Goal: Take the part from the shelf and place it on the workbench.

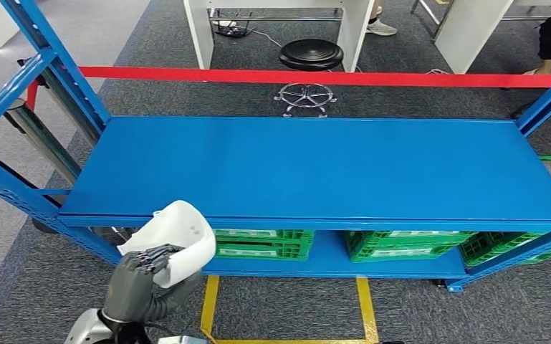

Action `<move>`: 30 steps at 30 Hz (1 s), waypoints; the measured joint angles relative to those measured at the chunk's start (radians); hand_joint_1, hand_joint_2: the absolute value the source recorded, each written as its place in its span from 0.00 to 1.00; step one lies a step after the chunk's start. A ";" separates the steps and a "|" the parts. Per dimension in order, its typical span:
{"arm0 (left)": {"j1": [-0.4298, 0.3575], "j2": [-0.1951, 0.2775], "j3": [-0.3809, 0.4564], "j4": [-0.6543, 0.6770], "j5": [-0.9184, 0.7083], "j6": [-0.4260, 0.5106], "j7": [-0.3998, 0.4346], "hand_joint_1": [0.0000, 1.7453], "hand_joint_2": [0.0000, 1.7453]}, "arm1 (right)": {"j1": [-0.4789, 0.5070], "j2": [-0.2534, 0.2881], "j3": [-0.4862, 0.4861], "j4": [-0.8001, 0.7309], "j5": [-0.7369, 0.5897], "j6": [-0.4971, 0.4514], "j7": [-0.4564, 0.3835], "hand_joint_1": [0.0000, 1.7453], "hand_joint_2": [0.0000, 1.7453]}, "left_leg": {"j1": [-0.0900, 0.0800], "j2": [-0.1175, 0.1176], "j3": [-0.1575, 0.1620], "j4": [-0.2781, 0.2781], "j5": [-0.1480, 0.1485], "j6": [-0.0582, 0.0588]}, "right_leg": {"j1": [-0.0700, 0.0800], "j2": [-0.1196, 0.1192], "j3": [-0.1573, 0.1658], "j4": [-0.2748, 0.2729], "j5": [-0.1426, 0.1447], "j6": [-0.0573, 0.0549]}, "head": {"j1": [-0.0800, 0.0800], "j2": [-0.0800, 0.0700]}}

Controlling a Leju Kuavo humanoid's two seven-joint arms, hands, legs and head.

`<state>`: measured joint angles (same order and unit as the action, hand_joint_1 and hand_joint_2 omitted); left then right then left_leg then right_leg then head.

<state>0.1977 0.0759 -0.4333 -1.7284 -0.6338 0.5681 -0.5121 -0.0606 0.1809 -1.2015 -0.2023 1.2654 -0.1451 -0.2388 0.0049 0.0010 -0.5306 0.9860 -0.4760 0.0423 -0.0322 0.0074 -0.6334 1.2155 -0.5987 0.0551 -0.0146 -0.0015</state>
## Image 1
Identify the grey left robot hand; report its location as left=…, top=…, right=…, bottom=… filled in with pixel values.
left=102, top=243, right=205, bottom=325

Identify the white curved plastic part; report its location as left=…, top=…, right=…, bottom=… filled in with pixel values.
left=117, top=199, right=217, bottom=290

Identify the blue metal shelf rack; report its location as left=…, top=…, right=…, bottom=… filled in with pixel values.
left=0, top=0, right=551, bottom=295

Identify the white desk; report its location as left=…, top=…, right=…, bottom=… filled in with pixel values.
left=183, top=0, right=375, bottom=73
left=410, top=0, right=551, bottom=75

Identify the red barrier belt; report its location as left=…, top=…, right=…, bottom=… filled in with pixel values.
left=24, top=65, right=551, bottom=111

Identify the black power strip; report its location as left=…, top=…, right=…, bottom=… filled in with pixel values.
left=214, top=21, right=257, bottom=39

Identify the black round stool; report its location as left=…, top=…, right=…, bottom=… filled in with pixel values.
left=274, top=39, right=345, bottom=119

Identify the person's foot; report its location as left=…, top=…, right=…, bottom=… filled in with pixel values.
left=366, top=5, right=398, bottom=37

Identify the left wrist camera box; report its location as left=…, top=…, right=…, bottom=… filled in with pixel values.
left=157, top=334, right=209, bottom=344

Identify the chrome stanchion post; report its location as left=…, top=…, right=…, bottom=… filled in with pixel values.
left=3, top=97, right=82, bottom=183

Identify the white cable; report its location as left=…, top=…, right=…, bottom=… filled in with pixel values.
left=251, top=28, right=283, bottom=49

